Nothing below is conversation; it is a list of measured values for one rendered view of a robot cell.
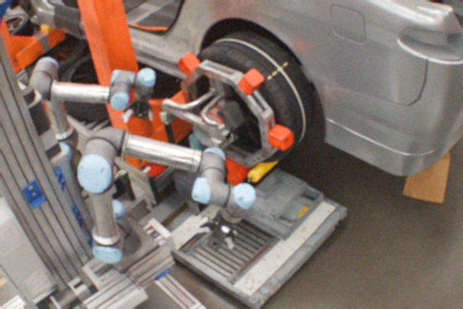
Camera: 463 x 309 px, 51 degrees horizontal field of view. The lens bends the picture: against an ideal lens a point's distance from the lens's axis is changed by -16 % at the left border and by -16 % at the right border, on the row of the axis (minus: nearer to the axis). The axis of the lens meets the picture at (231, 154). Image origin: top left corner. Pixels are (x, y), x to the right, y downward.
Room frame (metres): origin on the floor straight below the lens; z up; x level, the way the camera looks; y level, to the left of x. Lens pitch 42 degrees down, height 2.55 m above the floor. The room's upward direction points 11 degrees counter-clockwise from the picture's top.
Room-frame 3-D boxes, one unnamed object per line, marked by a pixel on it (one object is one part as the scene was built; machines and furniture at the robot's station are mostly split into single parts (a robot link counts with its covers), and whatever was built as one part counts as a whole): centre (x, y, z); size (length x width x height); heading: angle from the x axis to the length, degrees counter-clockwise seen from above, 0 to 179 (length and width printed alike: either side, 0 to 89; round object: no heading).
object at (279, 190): (2.29, -0.15, 0.32); 0.40 x 0.30 x 0.28; 41
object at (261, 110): (2.18, -0.02, 0.85); 0.54 x 0.07 x 0.54; 41
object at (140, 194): (2.28, 0.69, 0.44); 0.43 x 0.17 x 0.03; 41
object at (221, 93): (2.02, 0.01, 1.03); 0.19 x 0.18 x 0.11; 131
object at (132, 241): (1.51, 0.51, 0.87); 0.15 x 0.15 x 0.10
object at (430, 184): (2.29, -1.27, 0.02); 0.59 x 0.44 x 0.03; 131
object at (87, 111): (3.47, 0.85, 0.39); 0.66 x 0.66 x 0.24
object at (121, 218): (1.50, 0.51, 0.98); 0.13 x 0.12 x 0.14; 171
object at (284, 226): (2.26, -0.17, 0.13); 0.50 x 0.36 x 0.10; 41
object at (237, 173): (2.20, -0.05, 0.48); 0.16 x 0.12 x 0.17; 131
